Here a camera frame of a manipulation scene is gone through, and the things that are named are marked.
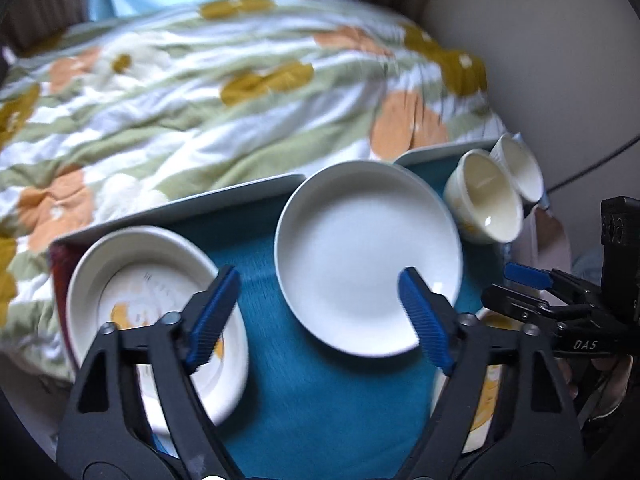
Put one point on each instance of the teal cloth mat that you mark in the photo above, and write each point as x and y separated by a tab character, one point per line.
307	411

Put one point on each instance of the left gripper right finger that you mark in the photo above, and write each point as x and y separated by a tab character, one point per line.
504	412

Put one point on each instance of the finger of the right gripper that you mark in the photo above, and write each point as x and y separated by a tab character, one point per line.
517	305
530	277

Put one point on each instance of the person's right hand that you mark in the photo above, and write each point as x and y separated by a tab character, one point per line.
597	387

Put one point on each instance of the floral plate with orange print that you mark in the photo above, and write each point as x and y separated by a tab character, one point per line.
132	277

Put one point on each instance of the large cream bowl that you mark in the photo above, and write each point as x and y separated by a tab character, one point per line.
482	200

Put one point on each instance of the plain white plate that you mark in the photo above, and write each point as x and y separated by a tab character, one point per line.
341	242

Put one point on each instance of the brown curtain left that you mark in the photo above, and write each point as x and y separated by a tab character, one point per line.
40	0

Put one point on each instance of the small cream bowl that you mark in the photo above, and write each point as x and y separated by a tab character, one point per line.
521	167

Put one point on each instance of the floral bed quilt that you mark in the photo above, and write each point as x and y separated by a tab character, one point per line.
111	118

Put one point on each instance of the patterned tray with rim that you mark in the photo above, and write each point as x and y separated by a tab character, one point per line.
482	264

